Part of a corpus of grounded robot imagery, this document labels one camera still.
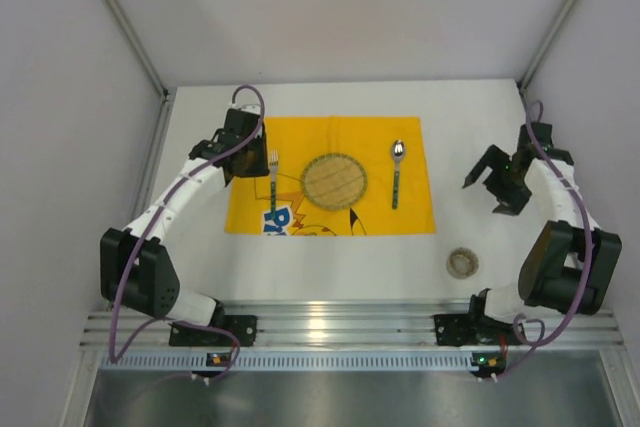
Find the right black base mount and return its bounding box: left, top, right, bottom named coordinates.
left=433, top=314, right=521, bottom=347

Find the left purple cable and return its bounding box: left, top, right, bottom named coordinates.
left=107, top=85, right=266, bottom=382

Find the spoon with green handle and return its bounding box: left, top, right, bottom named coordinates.
left=391, top=139, right=406, bottom=210

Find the yellow cartoon placemat cloth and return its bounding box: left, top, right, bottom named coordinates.
left=226, top=116, right=436, bottom=236

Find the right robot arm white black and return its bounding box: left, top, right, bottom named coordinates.
left=463, top=122, right=622, bottom=329

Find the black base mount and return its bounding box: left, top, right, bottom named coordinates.
left=433, top=314, right=521, bottom=347
left=168, top=315, right=257, bottom=347

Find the slotted grey cable duct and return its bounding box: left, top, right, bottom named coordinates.
left=100, top=349, right=505, bottom=372

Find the aluminium rail frame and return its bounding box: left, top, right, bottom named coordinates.
left=80, top=300, right=624, bottom=350

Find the fork with green handle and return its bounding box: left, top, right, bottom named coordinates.
left=268, top=150, right=279, bottom=218

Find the small grey cup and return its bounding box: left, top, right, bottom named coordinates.
left=446, top=247, right=479, bottom=280

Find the round woven bamboo plate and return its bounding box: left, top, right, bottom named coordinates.
left=300, top=153, right=368, bottom=211

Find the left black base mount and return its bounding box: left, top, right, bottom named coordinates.
left=168, top=315, right=257, bottom=347

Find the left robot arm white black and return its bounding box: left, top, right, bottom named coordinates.
left=100, top=105, right=269, bottom=326

